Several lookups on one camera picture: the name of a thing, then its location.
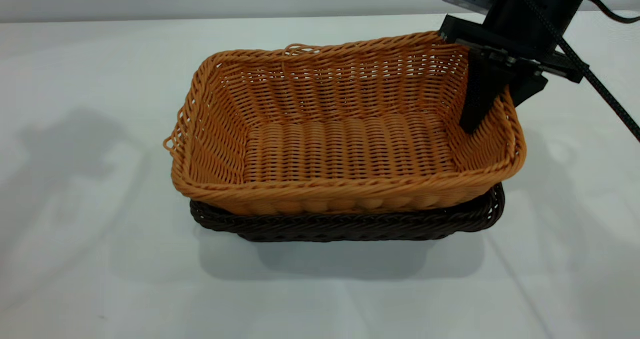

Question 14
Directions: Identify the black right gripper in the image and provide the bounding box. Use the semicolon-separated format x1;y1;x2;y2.
439;0;596;135

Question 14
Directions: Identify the orange wicker basket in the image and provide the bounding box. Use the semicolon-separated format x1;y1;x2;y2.
163;31;527;216

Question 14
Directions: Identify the black wicker basket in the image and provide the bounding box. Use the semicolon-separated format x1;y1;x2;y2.
190;183;506;243

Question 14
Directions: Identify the braided black cable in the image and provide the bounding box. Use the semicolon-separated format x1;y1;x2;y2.
512;0;640;142

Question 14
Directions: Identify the thin black cable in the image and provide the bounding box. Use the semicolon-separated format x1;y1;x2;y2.
574;0;640;25

